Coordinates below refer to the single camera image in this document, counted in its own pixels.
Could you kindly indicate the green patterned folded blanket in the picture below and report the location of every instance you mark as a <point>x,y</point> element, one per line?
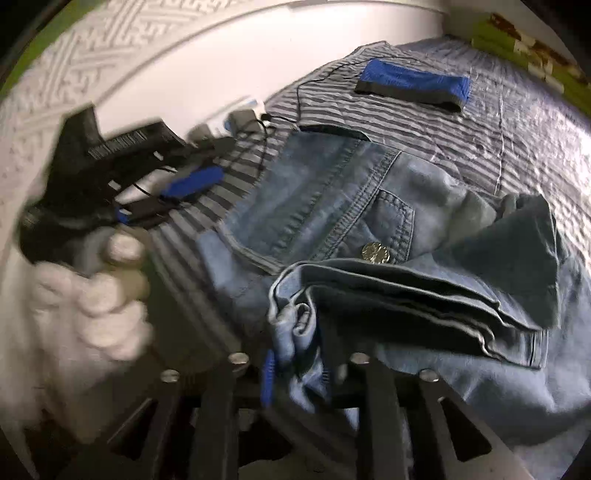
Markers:
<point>545,60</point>

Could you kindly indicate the white power strip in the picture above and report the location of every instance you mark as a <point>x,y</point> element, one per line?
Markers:
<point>244,119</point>

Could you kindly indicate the blue denim pants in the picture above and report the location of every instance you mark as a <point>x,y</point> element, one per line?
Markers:
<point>323,194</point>

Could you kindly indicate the blue and black folded garment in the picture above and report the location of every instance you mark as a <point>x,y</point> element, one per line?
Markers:
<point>406,78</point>

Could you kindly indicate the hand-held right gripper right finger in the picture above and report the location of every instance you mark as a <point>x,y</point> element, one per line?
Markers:
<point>374,392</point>

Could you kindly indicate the person's left hand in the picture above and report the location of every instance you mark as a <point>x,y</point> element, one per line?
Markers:
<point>111,295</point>

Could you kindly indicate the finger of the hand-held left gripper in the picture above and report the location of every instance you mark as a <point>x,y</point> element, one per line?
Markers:
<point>152,210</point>
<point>194,182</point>

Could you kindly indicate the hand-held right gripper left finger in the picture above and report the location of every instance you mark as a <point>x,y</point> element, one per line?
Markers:
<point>268,378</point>

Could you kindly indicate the grey striped bed blanket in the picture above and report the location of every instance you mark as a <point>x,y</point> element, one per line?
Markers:
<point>485,138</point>

